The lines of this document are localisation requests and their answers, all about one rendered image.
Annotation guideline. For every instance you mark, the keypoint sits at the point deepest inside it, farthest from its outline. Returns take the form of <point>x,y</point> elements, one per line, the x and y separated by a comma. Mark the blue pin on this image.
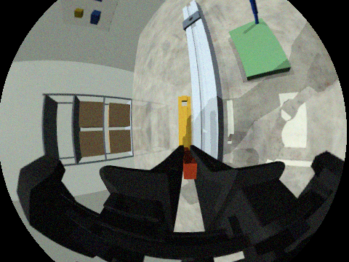
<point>255,10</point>

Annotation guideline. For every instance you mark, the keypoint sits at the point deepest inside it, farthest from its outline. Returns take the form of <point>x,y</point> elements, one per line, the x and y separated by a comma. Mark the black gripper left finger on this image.
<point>162,183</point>

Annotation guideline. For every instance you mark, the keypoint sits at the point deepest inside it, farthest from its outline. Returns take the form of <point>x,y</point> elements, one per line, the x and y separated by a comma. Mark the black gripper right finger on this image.
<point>217,183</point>

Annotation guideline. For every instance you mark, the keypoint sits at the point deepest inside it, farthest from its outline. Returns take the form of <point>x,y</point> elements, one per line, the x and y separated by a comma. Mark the grey aluminum rail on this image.
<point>208,125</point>

